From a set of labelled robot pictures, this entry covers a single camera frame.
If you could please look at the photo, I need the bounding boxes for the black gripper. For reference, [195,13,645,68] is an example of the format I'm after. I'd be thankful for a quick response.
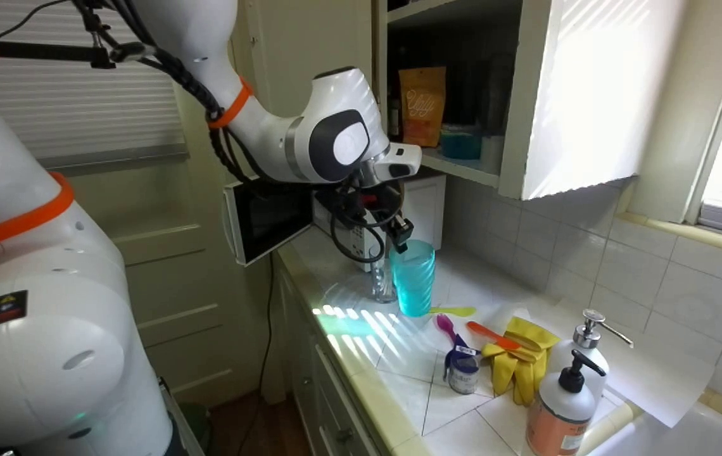
[341,178,417,257]

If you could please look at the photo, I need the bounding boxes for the translucent blue plastic cup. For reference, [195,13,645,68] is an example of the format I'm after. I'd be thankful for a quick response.
[387,238,441,323]

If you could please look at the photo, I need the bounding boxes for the white base cabinet drawers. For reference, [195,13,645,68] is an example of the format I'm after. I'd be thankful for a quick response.
[271,257,395,456]

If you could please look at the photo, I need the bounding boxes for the plain white cabinet door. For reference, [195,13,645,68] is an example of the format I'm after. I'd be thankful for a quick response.
[236,0,376,159]

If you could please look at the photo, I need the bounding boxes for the white microwave oven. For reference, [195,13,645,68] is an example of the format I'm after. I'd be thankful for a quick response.
[306,173,447,277]

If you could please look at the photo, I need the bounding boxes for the clear drinking glass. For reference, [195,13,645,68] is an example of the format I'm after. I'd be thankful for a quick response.
[361,251,398,306]

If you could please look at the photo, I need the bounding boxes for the yellow-green plastic spoon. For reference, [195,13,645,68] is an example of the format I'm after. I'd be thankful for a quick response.
[431,301,479,323]

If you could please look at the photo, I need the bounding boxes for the pink plastic spoon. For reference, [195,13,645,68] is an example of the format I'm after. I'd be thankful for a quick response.
[432,313,474,355]

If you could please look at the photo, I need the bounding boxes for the blue bowl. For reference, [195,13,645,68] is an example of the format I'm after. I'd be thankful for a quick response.
[437,123,487,163]

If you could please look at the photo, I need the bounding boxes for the orange food packet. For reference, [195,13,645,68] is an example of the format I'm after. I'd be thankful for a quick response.
[398,64,447,153]

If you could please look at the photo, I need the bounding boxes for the microwave door with dark window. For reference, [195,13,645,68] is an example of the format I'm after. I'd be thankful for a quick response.
[221,178,316,270]

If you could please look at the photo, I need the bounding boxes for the orange plastic utensil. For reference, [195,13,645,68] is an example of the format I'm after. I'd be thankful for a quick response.
[464,320,542,360]

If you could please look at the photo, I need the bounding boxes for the small jar with blue lid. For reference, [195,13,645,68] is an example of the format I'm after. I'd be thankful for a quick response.
[441,346,484,398]

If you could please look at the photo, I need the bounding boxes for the yellow rubber gloves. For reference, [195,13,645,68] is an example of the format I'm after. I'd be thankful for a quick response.
[479,314,563,409]

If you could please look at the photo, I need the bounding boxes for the white soap bottle silver pump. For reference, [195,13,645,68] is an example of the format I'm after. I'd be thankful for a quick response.
[566,306,636,377]

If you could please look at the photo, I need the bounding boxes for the white panelled room door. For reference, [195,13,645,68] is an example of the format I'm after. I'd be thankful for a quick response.
[57,149,273,413]

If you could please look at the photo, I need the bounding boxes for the peach soap bottle black pump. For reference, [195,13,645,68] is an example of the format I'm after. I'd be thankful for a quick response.
[525,347,611,456]

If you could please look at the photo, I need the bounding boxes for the white paper sheet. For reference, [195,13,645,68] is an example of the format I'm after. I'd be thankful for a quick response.
[408,277,715,431]

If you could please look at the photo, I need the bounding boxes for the grey window blind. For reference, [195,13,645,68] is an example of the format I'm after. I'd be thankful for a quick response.
[0,0,190,178]

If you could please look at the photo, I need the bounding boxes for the white sink basin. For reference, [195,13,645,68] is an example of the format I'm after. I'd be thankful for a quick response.
[602,400,722,456]

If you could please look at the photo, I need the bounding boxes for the white wall cabinet with shelves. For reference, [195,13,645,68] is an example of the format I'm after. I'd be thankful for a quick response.
[371,0,546,203]

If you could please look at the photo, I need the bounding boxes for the black power cord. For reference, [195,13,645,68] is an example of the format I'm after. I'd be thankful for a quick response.
[255,251,284,403]

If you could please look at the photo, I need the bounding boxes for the orange strap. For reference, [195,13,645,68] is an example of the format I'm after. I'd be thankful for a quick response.
[205,77,257,135]
[0,170,79,266]

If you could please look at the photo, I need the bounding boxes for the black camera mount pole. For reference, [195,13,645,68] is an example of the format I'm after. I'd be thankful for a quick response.
[0,0,160,71]

